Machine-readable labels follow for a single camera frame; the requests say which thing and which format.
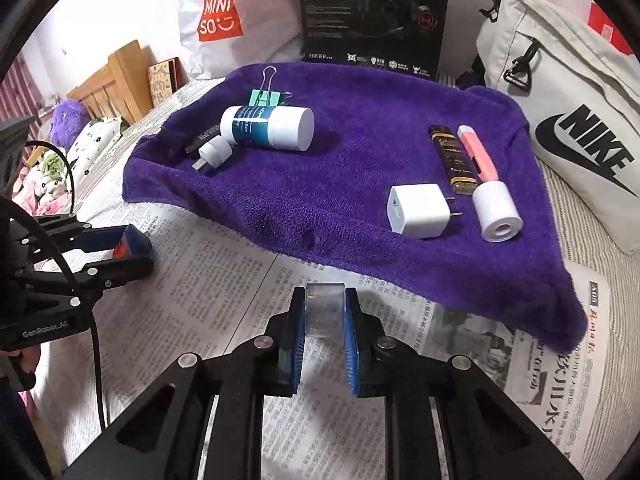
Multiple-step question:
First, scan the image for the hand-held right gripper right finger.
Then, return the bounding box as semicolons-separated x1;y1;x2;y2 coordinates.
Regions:
344;289;584;480

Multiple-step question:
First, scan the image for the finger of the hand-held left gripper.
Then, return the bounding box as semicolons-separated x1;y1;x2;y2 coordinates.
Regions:
15;255;155;312
32;214;154;262

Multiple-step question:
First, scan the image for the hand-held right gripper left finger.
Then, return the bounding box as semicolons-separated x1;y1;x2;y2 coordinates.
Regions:
62;287;307;480

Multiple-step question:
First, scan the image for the clear plastic cylinder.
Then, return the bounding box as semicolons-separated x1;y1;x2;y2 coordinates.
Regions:
302;282;347;339

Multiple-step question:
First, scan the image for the small white USB adapter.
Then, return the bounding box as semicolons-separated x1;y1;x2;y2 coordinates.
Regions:
193;135;234;175

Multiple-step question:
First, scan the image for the white charger plug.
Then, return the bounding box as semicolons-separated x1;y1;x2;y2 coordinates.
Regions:
384;183;464;240

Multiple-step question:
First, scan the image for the white paper roll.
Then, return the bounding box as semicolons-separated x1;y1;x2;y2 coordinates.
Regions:
472;181;524;245

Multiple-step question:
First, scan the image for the white bottle blue label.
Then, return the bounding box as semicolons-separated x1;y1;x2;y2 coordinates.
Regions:
219;104;316;154

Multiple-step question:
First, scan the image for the person's left hand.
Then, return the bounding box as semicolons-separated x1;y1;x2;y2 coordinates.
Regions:
7;346;42;380

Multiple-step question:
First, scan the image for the pink green floral blanket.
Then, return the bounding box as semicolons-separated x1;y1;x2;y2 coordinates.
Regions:
14;149;77;217

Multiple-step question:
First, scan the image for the newspaper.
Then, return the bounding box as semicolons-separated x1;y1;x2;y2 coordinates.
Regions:
77;199;615;480

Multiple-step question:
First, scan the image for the white floral pillow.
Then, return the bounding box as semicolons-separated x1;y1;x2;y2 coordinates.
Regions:
66;115;132;177

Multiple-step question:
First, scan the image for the purple fluffy pillow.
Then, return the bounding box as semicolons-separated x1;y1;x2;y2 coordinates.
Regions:
49;99;97;149

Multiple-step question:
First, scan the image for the black USB stick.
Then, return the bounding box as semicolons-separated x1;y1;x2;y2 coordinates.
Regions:
183;127;222;159

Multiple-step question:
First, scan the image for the wooden headboard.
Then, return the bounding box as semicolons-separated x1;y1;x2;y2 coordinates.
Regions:
67;39;156;127

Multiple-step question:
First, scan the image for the pink striped curtain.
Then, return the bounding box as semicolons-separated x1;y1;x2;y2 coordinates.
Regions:
9;54;43;127

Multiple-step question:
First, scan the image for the brown patterned box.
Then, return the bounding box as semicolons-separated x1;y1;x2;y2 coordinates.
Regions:
147;58;189;107

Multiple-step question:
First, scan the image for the purple towel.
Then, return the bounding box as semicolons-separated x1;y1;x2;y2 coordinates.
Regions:
122;62;589;357

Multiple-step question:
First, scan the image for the green binder clip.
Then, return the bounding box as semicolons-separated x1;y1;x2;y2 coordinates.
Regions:
248;65;294;109

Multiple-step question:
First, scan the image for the pink white tube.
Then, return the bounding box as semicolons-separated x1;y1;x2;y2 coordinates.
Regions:
457;125;502;187

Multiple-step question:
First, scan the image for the white shopping bag red logo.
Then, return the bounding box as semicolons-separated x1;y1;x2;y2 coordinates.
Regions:
177;0;307;82

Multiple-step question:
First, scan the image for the beige bag black logo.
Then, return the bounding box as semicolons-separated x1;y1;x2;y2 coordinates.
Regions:
472;0;640;257

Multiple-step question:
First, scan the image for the black headphone box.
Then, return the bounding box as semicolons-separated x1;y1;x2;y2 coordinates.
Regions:
295;0;454;82

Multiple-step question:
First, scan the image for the red white plastic bag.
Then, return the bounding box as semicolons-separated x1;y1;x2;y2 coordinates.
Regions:
587;2;635;57

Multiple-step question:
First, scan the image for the black cable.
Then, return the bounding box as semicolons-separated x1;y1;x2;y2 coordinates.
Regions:
0;139;109;432

